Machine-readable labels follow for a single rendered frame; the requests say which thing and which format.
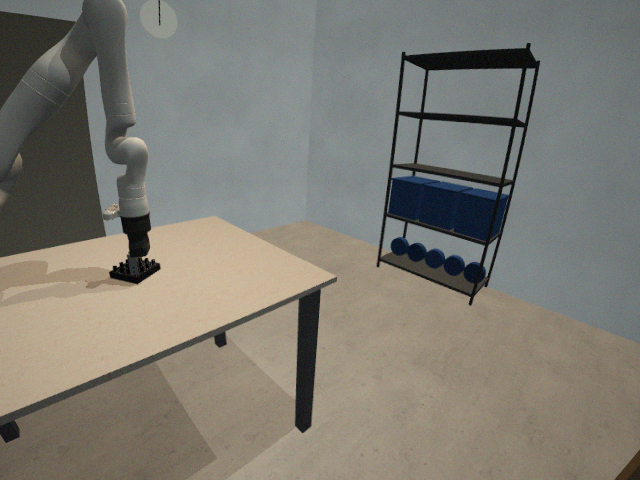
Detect black knob box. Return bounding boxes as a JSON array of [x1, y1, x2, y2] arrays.
[[109, 257, 161, 284]]

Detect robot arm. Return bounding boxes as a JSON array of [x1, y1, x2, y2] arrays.
[[0, 0, 148, 212]]

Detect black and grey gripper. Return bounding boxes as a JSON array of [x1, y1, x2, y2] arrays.
[[103, 195, 151, 275]]

